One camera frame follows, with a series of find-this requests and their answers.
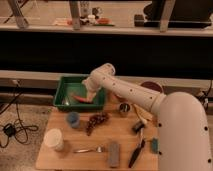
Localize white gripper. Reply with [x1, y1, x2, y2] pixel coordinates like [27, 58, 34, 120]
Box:
[82, 77, 99, 101]

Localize red pepper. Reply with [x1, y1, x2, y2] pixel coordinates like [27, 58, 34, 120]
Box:
[73, 95, 93, 104]

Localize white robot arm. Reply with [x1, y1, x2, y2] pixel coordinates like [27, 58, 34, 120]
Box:
[82, 63, 213, 171]

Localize green plastic tray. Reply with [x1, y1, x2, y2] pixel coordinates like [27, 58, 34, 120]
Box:
[53, 76, 106, 111]

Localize bunch of dark grapes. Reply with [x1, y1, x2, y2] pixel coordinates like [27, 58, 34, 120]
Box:
[86, 112, 109, 136]

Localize blue cup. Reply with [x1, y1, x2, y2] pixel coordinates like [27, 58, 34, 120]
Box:
[66, 112, 80, 129]

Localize small metal cup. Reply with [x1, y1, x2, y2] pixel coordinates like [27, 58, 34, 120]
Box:
[119, 103, 130, 117]

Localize black small tool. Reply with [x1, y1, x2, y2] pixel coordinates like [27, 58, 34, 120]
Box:
[132, 121, 145, 133]

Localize brown bowl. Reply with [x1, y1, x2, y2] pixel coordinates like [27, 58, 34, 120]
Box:
[141, 81, 163, 93]

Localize silver fork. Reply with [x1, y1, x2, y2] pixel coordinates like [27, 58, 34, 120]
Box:
[73, 146, 106, 153]

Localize white paper cup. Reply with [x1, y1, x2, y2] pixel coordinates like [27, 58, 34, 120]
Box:
[44, 129, 64, 151]

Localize grey sponge block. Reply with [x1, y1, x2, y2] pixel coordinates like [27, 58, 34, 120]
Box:
[108, 141, 120, 168]

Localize teal small object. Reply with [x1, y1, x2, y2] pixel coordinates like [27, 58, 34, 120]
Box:
[151, 138, 158, 154]

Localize black handled knife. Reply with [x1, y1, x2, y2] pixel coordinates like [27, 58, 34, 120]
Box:
[128, 139, 145, 168]

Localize black power adapter cable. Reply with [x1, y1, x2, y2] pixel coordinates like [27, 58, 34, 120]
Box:
[0, 79, 40, 149]

